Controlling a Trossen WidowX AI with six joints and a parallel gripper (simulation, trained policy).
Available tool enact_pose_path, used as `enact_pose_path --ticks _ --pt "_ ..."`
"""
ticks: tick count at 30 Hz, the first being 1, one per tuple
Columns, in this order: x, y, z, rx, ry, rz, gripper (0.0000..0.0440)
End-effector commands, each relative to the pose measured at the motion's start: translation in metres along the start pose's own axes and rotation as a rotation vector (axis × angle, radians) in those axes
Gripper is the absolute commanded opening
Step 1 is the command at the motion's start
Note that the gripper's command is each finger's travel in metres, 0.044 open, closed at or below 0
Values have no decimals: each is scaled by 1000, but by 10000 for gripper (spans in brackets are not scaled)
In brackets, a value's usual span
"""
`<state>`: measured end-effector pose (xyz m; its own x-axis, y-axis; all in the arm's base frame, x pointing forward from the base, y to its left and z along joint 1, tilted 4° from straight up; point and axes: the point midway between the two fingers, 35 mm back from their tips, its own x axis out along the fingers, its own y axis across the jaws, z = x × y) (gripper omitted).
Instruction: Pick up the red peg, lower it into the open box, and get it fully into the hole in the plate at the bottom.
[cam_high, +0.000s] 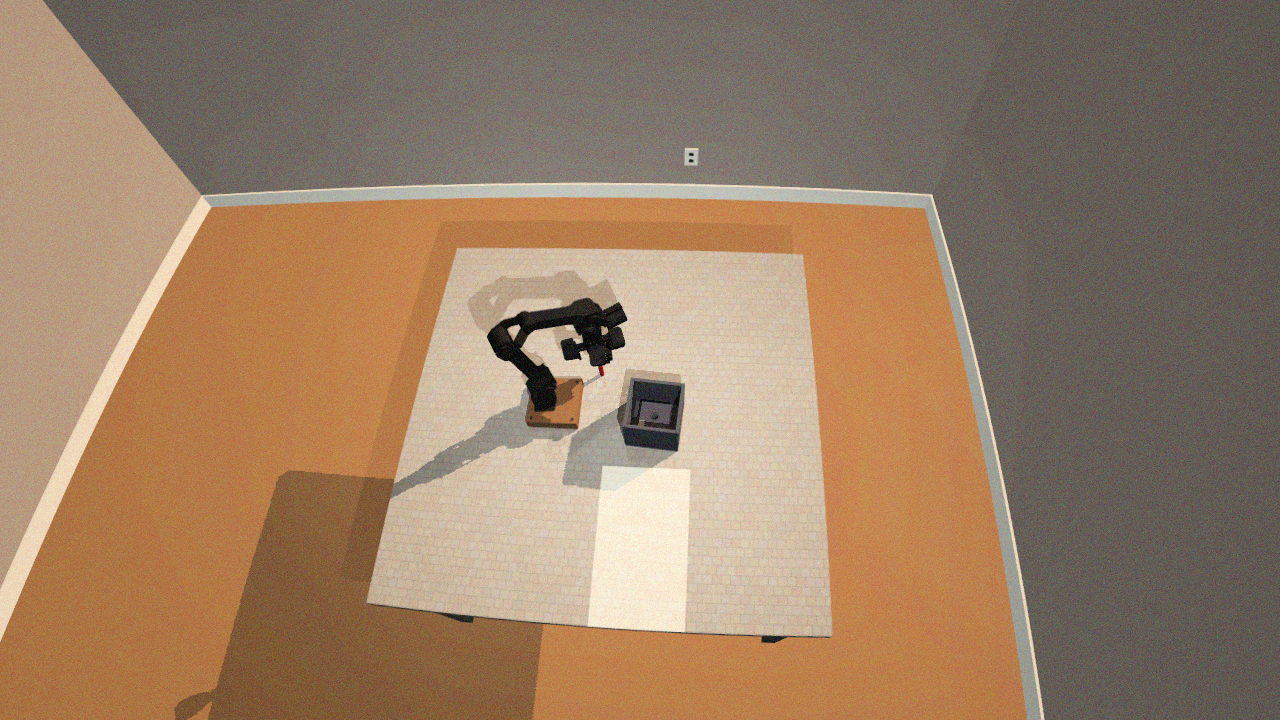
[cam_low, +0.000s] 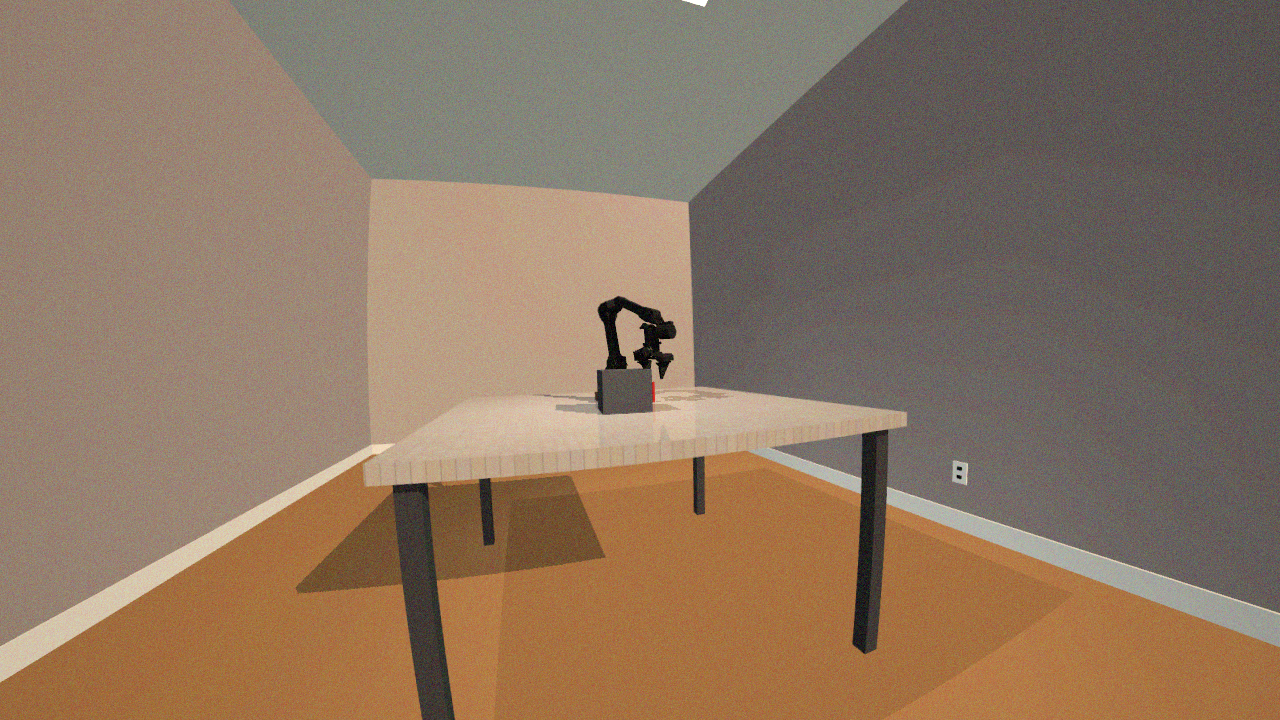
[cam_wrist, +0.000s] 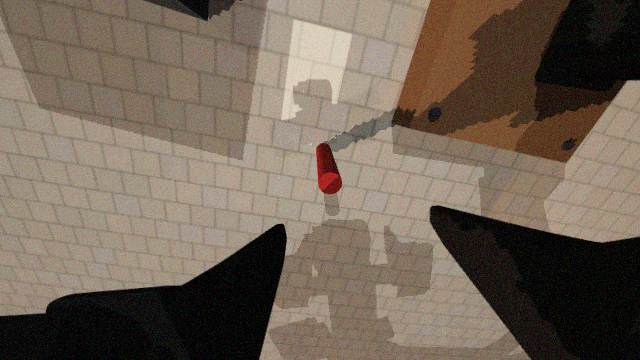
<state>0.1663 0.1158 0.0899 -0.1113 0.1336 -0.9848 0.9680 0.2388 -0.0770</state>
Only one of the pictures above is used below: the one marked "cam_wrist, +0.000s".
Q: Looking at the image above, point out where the red peg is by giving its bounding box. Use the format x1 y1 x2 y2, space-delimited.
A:
316 143 342 194

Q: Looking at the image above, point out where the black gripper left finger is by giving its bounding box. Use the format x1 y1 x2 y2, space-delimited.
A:
46 224 287 360

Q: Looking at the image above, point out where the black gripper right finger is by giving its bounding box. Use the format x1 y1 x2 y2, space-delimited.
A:
429 206 640 360

